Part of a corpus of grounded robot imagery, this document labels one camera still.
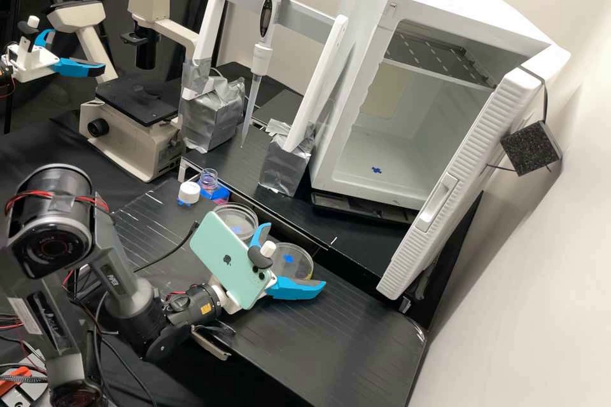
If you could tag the blue bottle holder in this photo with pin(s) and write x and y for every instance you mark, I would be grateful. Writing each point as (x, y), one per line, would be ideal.
(217, 194)

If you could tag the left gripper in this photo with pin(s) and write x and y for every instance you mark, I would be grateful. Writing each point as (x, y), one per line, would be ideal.
(31, 61)

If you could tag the black tray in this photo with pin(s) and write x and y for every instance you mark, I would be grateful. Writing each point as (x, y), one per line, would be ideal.
(353, 206)

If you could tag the small bottle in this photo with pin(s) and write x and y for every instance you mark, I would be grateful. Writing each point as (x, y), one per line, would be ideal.
(209, 178)

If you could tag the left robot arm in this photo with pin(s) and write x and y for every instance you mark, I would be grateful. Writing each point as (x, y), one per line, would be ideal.
(4, 74)

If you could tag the white pipette stand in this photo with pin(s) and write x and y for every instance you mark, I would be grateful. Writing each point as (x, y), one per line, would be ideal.
(310, 92)

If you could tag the petri dish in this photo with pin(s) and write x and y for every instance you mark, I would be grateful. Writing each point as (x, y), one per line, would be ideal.
(234, 220)

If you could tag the black platform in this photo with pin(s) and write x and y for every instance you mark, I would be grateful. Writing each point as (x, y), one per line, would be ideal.
(248, 168)
(334, 350)

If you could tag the cream microscope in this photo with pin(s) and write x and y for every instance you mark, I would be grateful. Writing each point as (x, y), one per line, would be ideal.
(124, 140)

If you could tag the petri dish lid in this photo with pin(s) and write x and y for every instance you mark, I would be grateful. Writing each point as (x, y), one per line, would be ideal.
(293, 261)

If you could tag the left phone holder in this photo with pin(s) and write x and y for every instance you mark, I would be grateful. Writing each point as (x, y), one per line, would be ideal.
(32, 22)

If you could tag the right wrist camera phone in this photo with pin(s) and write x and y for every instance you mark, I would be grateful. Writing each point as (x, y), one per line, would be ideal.
(224, 254)

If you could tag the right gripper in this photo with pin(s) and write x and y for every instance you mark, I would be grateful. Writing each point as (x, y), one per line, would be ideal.
(226, 299)

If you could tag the pipette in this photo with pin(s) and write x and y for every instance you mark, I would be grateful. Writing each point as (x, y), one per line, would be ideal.
(269, 16)

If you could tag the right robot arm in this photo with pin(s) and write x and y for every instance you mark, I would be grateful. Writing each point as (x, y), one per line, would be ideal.
(47, 216)

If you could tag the incubator door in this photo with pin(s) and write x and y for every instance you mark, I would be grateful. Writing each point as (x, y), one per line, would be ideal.
(458, 140)

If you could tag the white cap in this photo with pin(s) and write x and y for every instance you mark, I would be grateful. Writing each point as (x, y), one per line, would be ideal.
(189, 192)

